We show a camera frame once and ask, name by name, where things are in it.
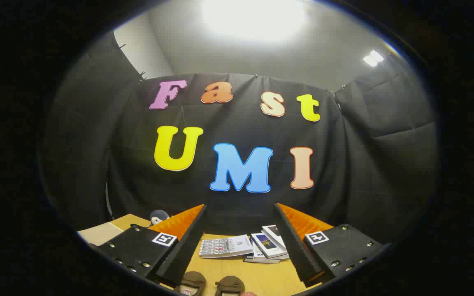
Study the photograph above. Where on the small ceiling light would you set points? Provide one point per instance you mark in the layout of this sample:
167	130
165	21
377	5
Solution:
373	58

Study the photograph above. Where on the patterned cover book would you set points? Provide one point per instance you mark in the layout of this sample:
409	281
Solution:
224	246

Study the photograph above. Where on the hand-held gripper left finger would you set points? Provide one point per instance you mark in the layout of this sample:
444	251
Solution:
183	250

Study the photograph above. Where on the penguin plush toy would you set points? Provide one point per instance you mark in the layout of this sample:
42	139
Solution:
159	216

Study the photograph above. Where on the beige fabric storage box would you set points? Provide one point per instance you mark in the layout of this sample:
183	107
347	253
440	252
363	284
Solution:
99	233

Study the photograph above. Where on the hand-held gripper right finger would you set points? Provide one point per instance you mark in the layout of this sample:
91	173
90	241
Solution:
298	250

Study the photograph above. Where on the brown fuzzy shoe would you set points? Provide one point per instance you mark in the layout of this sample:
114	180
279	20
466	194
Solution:
192	280
229	284

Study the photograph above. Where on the white book dark cover picture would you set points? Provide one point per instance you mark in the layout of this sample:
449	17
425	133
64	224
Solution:
266	244

